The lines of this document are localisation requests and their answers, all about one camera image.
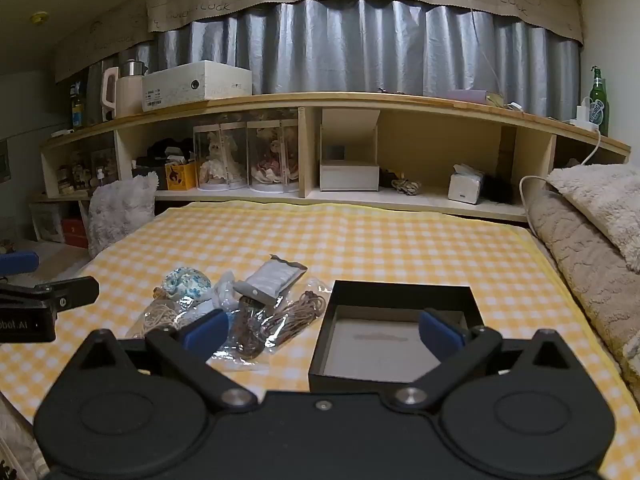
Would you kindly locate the printed white clothing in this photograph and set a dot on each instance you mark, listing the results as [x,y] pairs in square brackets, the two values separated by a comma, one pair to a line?
[12,440]

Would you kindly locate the blue floral pouch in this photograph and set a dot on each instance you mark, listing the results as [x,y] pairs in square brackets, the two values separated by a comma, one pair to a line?
[187,282]

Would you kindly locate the yellow checkered blanket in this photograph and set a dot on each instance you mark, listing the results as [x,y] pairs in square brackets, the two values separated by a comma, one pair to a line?
[400,250]

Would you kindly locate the red box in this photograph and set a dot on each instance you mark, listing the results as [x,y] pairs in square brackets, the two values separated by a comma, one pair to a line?
[75,231]

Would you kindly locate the brown quilted blanket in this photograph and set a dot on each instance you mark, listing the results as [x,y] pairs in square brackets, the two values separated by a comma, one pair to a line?
[575,260]

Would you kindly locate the grey white padded packet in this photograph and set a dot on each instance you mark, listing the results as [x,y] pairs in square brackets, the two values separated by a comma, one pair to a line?
[272,277]

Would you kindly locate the white-dress doll in clear case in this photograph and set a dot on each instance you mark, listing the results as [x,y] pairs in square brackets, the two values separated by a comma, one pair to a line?
[217,157]

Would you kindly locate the blue bottle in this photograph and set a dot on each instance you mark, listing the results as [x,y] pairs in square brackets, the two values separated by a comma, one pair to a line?
[77,110]

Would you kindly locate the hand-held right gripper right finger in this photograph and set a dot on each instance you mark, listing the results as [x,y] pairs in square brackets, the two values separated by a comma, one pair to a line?
[440,335]

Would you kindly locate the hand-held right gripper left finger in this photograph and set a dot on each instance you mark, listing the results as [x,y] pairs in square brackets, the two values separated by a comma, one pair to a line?
[205,332]

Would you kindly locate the purple flat box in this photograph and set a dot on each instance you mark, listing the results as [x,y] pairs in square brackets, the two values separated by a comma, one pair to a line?
[467,96]

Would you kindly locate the white charger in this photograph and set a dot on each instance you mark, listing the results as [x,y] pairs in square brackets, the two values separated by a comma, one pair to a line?
[584,117]

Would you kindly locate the yellow ceiling detector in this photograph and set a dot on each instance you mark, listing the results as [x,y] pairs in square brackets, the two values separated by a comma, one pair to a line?
[39,17]

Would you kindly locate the white plastic wrapper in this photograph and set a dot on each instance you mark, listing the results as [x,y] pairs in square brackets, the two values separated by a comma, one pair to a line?
[225,285]

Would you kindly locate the brown figurine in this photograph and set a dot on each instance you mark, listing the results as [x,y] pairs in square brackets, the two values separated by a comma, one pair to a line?
[79,175]

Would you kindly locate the black fluffy item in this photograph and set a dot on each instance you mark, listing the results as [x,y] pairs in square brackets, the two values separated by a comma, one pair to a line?
[497,189]

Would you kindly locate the small black box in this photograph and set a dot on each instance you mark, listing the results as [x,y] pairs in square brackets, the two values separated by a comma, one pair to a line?
[147,177]

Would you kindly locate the white storage box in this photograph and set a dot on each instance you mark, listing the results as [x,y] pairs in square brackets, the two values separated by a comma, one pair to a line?
[200,85]

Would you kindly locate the olive book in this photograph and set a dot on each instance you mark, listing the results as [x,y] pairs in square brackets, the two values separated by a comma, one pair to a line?
[496,99]

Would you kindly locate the wooden shelf unit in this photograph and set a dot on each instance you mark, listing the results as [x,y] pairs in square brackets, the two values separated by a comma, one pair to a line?
[425,160]

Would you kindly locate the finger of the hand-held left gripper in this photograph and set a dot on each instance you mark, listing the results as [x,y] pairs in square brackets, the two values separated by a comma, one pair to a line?
[17,263]
[55,295]

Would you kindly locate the pink kettle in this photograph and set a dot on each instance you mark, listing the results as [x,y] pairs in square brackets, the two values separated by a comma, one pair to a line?
[127,97]

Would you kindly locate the metal cup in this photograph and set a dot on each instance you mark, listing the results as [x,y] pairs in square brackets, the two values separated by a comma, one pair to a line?
[132,67]

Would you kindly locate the clear bag of beige twine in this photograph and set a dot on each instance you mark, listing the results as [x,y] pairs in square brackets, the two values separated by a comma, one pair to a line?
[160,315]

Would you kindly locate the black cloth bundle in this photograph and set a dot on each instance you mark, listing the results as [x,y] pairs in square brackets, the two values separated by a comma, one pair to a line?
[167,147]

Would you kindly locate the grey curtain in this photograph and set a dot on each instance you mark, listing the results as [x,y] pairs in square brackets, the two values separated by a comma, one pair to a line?
[350,45]

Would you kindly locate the beige fluffy pillow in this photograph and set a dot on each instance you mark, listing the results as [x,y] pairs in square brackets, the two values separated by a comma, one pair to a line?
[605,200]

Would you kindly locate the white tissue box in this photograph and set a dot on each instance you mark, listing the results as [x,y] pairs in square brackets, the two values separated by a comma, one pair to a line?
[462,187]

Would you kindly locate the yellow box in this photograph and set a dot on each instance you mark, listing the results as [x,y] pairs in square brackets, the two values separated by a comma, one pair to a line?
[180,176]

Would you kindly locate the white open box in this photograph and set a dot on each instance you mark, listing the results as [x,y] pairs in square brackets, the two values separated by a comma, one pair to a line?
[347,175]

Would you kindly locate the white fluffy cushion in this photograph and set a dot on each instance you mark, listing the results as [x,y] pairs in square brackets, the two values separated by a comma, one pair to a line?
[120,210]

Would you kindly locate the green glass bottle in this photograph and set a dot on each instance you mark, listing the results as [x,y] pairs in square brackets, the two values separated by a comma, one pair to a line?
[597,105]

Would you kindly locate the pink-dress doll in clear case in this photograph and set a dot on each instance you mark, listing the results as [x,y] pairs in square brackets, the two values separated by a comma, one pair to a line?
[272,157]

